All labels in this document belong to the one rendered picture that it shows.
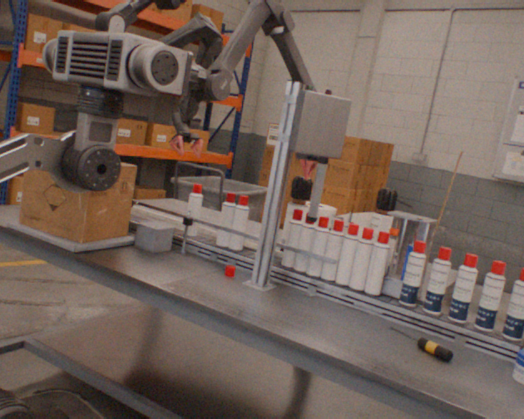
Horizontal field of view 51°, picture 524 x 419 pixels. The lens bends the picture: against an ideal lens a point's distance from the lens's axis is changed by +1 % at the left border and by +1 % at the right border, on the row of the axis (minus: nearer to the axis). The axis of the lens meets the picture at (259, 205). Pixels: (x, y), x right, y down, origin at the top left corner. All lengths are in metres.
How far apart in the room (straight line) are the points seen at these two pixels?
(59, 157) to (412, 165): 5.27
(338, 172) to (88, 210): 3.72
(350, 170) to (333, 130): 3.56
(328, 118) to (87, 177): 0.76
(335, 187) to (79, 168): 3.92
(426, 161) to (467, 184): 0.54
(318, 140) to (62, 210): 0.90
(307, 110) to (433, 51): 5.11
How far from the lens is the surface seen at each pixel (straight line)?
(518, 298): 1.70
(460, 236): 6.39
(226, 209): 2.01
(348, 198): 5.33
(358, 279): 1.80
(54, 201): 2.03
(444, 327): 1.72
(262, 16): 1.84
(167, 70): 1.54
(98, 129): 1.76
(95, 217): 1.97
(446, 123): 6.52
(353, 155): 5.32
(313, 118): 1.71
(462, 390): 1.42
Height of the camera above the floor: 1.35
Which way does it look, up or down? 8 degrees down
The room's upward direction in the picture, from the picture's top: 10 degrees clockwise
